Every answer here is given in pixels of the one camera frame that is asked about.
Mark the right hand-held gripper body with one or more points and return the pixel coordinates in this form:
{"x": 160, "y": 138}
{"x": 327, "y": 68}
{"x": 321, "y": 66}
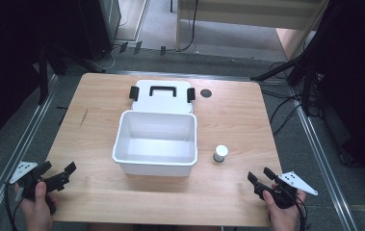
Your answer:
{"x": 287, "y": 189}

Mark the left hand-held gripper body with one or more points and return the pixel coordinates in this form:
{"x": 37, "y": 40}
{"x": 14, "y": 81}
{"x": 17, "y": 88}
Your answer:
{"x": 29, "y": 181}

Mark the person's left hand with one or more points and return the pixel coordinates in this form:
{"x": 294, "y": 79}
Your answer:
{"x": 37, "y": 208}

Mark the person's right hand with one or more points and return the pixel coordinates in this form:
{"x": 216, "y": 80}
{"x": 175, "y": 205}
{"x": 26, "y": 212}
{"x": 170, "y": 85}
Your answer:
{"x": 282, "y": 218}

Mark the small white cylindrical cup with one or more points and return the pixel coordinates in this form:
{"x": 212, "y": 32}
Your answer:
{"x": 221, "y": 153}

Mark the white plastic storage box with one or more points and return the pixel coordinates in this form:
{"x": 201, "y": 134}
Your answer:
{"x": 156, "y": 144}

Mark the dark round table grommet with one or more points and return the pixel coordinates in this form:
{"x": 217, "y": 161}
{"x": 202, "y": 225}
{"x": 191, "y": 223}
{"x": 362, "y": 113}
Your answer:
{"x": 206, "y": 93}

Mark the black tripod stand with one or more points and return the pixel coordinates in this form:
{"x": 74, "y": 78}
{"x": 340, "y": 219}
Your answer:
{"x": 299, "y": 70}

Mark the black curtain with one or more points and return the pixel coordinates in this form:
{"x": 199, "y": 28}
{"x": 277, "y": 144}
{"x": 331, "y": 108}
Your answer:
{"x": 356, "y": 80}
{"x": 10, "y": 64}

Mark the grey cabinet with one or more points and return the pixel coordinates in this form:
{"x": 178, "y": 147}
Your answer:
{"x": 112, "y": 16}

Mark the light wooden furniture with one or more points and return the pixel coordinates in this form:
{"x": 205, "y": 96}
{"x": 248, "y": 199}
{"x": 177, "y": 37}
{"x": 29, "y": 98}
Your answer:
{"x": 234, "y": 14}

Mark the metal floor rail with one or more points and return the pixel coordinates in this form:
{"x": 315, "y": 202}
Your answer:
{"x": 323, "y": 160}
{"x": 13, "y": 160}

